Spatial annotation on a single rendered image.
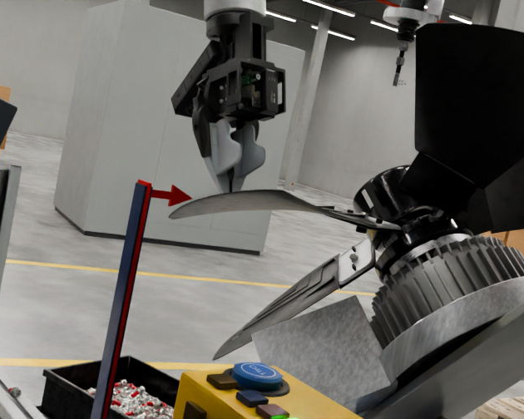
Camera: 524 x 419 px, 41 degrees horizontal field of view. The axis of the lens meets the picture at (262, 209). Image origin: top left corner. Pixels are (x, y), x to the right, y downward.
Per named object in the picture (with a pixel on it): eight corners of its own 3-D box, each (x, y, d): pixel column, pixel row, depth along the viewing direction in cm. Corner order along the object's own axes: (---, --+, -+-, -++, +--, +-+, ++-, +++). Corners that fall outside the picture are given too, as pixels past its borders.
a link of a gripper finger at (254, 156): (254, 194, 80) (253, 115, 82) (223, 200, 85) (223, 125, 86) (274, 197, 82) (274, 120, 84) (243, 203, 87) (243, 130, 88)
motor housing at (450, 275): (469, 391, 106) (428, 316, 112) (595, 310, 92) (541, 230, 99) (366, 404, 91) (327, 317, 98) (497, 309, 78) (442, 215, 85)
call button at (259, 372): (289, 397, 56) (294, 376, 56) (249, 401, 53) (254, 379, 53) (258, 377, 59) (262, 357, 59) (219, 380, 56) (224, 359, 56)
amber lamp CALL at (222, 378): (237, 389, 54) (239, 382, 54) (218, 391, 52) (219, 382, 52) (224, 379, 55) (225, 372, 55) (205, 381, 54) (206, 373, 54)
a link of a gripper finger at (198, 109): (199, 154, 81) (199, 81, 83) (191, 156, 83) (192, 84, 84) (232, 159, 84) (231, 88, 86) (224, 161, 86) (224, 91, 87)
